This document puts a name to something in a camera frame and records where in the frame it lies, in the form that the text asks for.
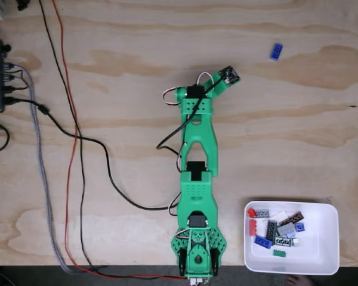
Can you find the dark grey long lego brick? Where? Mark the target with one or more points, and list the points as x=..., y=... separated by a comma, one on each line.
x=271, y=230

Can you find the black round connector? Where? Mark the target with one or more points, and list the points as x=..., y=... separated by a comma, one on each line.
x=6, y=48

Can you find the small black object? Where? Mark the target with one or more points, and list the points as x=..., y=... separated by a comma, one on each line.
x=23, y=4

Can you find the person's foot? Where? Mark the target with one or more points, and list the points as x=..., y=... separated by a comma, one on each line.
x=296, y=281

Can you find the light grey two-by-four lego brick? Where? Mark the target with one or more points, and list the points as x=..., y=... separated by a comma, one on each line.
x=286, y=228
x=262, y=213

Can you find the small red lego brick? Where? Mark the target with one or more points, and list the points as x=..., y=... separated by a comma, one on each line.
x=251, y=212

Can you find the red two-by-four lego brick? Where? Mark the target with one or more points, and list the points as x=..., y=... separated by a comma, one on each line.
x=252, y=228

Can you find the brown long lego brick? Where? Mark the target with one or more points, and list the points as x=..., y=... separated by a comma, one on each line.
x=292, y=219

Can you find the white plastic bin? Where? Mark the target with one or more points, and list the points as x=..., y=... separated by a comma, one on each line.
x=316, y=259

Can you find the camera circuit board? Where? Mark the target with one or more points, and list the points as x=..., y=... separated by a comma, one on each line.
x=229, y=76

